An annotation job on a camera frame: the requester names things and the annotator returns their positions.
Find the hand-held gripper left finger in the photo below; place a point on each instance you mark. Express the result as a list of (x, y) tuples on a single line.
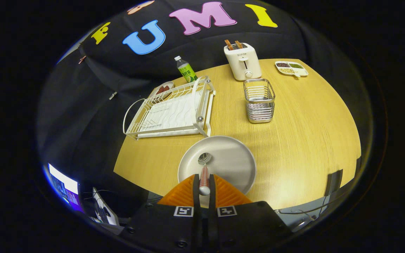
[(156, 225)]

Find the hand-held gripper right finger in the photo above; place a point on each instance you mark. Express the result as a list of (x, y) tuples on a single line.
[(251, 225)]

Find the white round plate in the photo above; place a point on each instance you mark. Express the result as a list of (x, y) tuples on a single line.
[(230, 161)]

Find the white divided snack dish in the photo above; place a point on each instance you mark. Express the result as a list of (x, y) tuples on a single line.
[(302, 72)]

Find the white device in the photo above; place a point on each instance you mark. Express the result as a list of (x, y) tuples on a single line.
[(109, 216)]

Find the computer monitor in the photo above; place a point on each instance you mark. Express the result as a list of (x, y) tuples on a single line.
[(63, 186)]

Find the red sausage piece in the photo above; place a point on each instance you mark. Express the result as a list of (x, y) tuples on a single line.
[(160, 90), (166, 88)]

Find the white clip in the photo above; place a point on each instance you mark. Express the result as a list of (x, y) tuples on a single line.
[(113, 95)]

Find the small white saucer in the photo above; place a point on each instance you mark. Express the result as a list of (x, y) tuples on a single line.
[(171, 83)]

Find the green label drink bottle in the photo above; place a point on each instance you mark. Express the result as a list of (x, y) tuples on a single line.
[(187, 73)]

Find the white toaster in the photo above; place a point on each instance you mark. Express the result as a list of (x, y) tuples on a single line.
[(241, 68)]

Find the brown toast slice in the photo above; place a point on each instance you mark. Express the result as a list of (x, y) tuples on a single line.
[(238, 44), (228, 44)]

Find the pink clip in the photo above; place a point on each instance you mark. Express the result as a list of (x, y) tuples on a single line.
[(82, 59)]

